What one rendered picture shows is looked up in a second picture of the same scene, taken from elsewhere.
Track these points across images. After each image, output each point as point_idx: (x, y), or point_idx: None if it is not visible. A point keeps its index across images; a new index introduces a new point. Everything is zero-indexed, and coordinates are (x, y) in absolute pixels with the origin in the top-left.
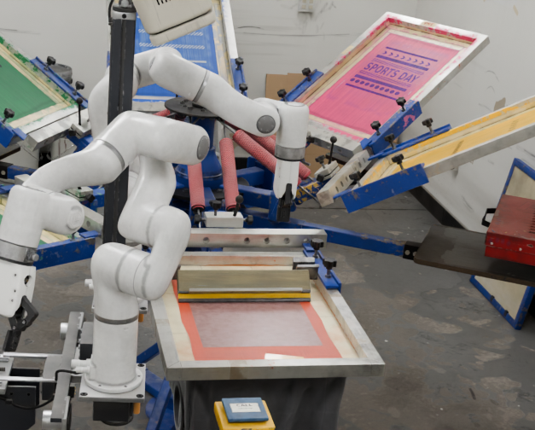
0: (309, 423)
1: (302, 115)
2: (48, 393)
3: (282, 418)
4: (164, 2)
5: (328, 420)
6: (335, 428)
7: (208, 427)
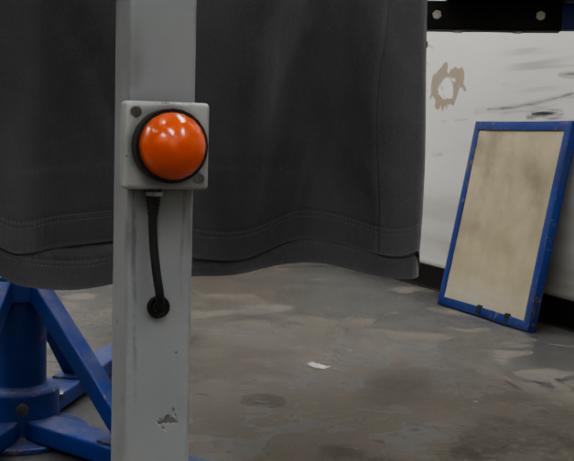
0: (346, 39)
1: None
2: None
3: (266, 8)
4: None
5: (403, 25)
6: (423, 56)
7: (34, 16)
